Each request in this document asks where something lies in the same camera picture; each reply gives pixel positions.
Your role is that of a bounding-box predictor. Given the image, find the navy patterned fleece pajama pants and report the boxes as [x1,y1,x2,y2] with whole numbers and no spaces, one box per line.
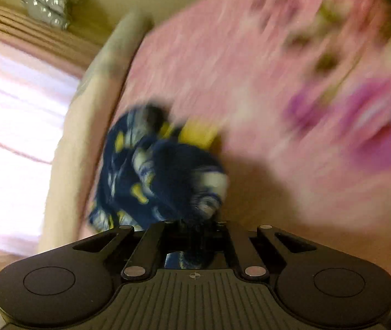
[88,104,229,269]

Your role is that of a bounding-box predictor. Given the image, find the pink floral bed blanket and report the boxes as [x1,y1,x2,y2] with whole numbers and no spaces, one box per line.
[117,0,391,274]

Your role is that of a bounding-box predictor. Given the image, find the pink sheer window curtain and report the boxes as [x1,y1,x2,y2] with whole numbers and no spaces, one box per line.
[0,5,100,270]

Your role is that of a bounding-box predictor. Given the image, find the folded beige grey quilt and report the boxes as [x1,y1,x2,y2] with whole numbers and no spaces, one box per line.
[38,10,153,252]

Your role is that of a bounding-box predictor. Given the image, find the silver foil wrapped object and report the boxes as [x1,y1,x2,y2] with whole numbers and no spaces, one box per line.
[21,0,82,31]

